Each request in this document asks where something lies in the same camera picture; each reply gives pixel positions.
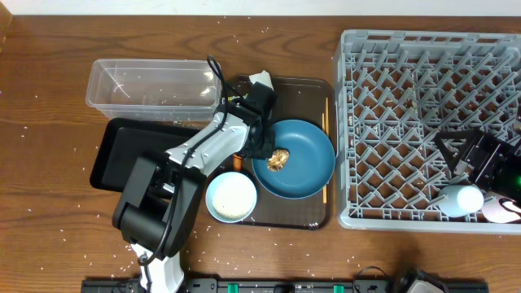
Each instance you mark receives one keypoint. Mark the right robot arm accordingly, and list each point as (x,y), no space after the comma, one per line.
(510,179)

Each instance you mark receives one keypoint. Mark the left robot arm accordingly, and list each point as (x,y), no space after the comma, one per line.
(157,208)

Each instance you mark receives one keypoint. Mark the wooden chopstick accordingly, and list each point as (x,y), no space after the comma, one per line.
(326,117)
(324,189)

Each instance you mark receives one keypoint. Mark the crumpled white napkin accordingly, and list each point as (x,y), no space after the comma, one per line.
(263,78)

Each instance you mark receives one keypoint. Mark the clear plastic bin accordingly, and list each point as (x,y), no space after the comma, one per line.
(163,90)

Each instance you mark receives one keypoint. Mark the light blue rice bowl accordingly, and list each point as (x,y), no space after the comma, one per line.
(231,197)

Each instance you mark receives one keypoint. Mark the brown food scrap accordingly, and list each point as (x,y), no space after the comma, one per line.
(278,160)

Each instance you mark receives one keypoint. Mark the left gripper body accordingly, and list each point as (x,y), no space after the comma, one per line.
(260,143)

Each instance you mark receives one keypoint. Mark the dark brown serving tray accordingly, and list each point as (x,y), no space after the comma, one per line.
(298,99)

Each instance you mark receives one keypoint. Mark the pink cup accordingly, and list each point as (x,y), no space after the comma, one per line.
(494,212)

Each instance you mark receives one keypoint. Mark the grey dishwasher rack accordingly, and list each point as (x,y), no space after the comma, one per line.
(394,92)

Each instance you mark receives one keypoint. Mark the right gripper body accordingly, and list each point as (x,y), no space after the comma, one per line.
(468,151)

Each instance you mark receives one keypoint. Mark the dark blue plate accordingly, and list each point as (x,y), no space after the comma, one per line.
(310,165)

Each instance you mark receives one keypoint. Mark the black plastic bin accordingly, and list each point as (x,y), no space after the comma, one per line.
(124,141)

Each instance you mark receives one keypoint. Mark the small blue cup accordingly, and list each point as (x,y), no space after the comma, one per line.
(458,200)

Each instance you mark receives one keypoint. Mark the orange carrot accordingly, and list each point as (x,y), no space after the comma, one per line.
(237,163)

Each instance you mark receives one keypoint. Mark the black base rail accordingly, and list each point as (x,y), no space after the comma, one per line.
(368,280)

